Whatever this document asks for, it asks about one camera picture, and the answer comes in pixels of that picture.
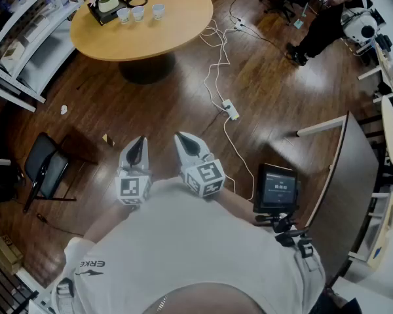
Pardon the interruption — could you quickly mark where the black square tray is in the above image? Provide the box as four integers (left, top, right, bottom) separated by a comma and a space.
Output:
86, 0, 129, 26

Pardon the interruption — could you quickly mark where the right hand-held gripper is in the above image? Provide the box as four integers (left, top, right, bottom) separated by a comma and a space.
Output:
174, 131, 226, 199

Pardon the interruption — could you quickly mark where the person's left forearm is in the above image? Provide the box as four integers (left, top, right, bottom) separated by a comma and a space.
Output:
84, 203, 138, 241

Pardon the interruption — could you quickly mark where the white shelf unit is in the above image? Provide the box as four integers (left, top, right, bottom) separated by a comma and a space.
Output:
0, 0, 86, 113

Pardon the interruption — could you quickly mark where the small round pale table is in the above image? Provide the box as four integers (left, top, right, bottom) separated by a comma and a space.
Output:
381, 95, 393, 166

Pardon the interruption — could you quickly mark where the black folding chair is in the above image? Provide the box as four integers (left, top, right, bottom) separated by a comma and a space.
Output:
22, 131, 78, 214

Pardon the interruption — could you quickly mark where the white cable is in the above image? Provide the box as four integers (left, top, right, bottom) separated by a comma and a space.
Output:
198, 18, 255, 202

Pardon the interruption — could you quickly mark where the cardboard box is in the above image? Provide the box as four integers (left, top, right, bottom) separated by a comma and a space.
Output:
0, 235, 24, 274

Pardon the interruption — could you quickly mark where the white round device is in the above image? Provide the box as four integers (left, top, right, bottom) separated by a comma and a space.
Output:
342, 8, 379, 44

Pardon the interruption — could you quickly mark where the black table pedestal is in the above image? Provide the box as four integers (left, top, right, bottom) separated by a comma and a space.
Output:
119, 52, 177, 85

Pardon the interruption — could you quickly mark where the black tablet screen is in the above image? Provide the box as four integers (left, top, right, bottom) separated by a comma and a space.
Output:
252, 163, 299, 215

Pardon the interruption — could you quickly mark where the white cup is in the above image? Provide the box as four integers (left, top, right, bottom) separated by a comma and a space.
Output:
151, 3, 166, 21
116, 7, 132, 25
131, 5, 146, 23

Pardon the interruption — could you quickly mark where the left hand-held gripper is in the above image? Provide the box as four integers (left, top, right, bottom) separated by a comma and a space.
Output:
114, 135, 154, 207

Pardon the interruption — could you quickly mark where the person's right forearm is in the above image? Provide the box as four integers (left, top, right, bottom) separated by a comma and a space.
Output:
212, 188, 266, 228

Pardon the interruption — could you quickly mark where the grey harness strap with buckle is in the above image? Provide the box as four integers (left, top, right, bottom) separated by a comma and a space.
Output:
294, 237, 327, 274
54, 277, 76, 314

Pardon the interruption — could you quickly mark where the person's bare chest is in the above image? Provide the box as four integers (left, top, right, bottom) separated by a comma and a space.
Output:
143, 282, 265, 314

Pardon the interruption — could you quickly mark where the person's white shirt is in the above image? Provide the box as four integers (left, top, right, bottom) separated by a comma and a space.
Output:
50, 177, 327, 314

